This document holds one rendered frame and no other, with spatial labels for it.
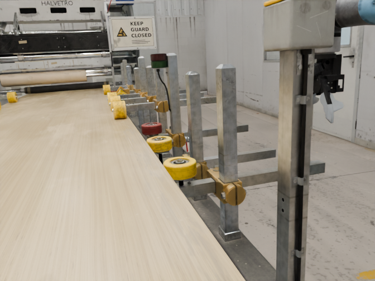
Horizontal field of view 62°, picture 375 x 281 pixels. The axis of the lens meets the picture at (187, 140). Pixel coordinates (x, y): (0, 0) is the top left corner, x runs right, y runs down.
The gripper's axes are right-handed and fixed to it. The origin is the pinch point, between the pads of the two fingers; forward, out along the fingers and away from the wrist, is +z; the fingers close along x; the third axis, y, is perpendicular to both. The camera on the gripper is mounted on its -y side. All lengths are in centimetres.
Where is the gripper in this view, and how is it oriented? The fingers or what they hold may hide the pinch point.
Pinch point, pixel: (314, 120)
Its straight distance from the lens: 107.0
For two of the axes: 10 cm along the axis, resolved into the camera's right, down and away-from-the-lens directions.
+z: 0.6, 9.7, 2.5
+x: -2.1, -2.3, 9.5
